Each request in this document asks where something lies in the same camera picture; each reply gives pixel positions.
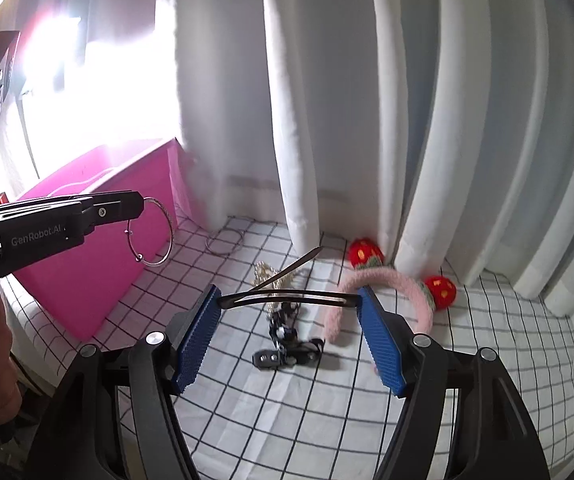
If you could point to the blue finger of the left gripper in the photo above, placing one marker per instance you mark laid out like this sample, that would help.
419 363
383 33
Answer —
111 207

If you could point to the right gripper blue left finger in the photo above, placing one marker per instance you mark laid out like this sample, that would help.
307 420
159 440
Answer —
196 330

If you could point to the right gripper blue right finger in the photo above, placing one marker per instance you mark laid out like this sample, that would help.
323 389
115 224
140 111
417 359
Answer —
387 336

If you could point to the silver metal bangle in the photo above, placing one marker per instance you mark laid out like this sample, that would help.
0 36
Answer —
150 235

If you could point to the pink fuzzy strawberry headband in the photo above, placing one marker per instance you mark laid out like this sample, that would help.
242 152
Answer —
369 268

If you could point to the black chain strap keychain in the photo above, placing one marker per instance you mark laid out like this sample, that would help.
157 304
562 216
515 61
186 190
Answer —
289 349

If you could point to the pink plastic tub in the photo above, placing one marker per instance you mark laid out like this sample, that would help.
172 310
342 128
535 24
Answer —
81 286

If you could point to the black-grid white bedsheet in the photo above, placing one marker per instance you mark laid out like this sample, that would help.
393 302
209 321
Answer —
332 419

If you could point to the white curtain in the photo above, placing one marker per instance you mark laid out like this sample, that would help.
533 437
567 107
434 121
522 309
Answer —
443 129

